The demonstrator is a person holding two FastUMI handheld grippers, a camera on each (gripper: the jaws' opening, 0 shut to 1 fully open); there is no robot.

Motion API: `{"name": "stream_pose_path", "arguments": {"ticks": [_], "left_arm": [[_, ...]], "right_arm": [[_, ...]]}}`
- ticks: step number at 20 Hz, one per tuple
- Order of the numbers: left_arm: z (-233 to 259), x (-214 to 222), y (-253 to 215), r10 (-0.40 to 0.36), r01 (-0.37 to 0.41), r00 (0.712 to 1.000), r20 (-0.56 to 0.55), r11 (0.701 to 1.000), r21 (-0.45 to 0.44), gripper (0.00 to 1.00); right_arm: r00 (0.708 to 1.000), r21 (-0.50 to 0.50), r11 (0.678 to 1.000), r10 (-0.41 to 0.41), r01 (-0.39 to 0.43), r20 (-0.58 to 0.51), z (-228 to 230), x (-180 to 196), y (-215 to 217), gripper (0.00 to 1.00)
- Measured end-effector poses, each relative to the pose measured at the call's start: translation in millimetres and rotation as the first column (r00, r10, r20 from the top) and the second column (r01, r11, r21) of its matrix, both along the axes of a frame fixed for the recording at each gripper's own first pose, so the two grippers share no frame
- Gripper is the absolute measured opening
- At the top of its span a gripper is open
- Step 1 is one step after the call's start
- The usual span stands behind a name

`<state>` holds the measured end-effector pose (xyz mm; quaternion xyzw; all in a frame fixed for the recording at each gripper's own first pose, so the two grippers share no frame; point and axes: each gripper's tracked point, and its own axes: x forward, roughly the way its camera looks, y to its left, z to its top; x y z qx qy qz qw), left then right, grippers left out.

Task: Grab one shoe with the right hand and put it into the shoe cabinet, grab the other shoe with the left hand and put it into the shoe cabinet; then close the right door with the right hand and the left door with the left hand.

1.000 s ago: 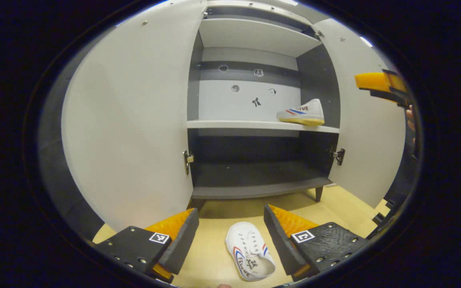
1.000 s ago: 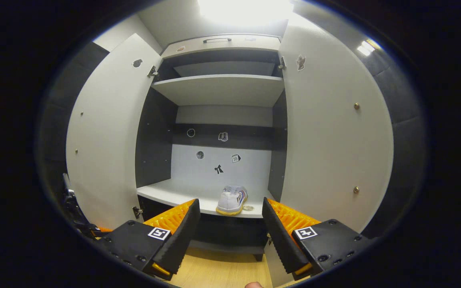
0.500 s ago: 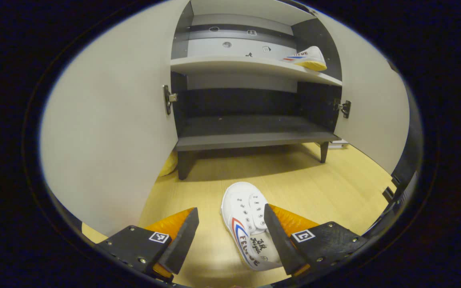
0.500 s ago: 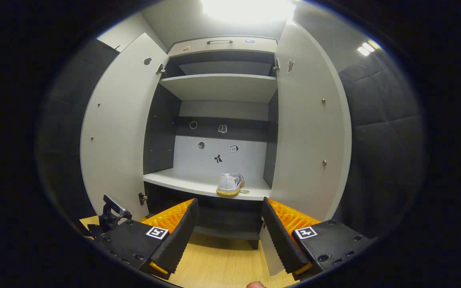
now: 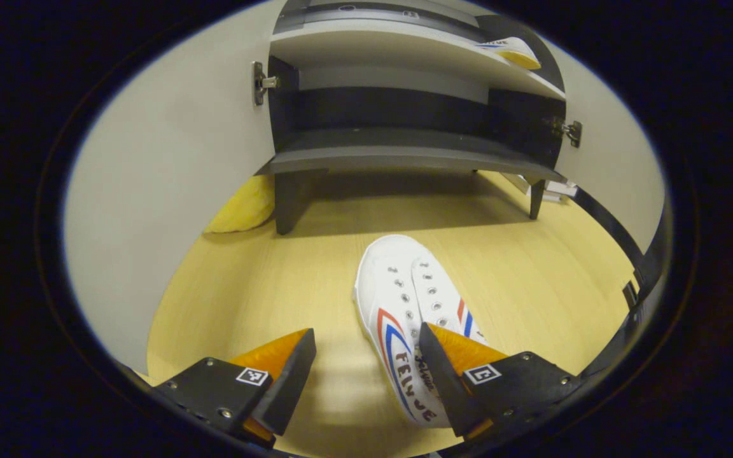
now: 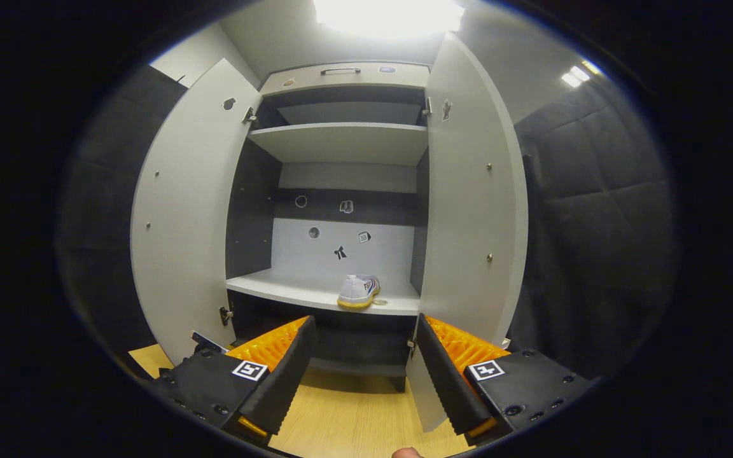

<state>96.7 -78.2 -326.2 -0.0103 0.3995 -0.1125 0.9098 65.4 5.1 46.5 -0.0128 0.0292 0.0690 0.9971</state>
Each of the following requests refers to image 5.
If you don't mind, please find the white striped canvas shoe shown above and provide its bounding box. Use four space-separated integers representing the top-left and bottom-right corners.
476 37 542 71
353 234 488 428

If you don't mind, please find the yellow plush toy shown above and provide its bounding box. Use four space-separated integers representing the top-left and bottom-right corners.
204 175 276 234

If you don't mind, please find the grey cabinet door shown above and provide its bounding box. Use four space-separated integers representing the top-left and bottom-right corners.
541 38 666 255
64 0 288 376

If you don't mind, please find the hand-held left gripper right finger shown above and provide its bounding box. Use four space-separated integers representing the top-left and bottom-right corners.
419 322 583 443

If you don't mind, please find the metal door hinge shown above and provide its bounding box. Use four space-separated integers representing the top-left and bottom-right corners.
251 61 281 107
551 118 583 148

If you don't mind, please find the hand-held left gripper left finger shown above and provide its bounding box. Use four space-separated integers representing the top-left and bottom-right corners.
153 328 318 446

